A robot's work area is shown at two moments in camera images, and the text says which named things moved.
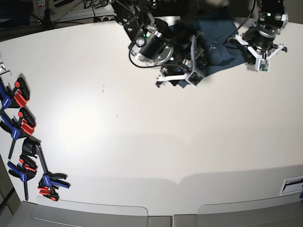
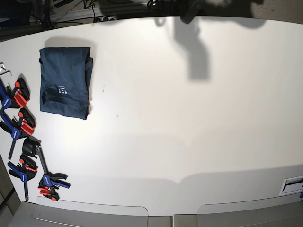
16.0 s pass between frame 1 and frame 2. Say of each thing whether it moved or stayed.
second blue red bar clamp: stayed
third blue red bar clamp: stayed
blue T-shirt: moved
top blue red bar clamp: stayed
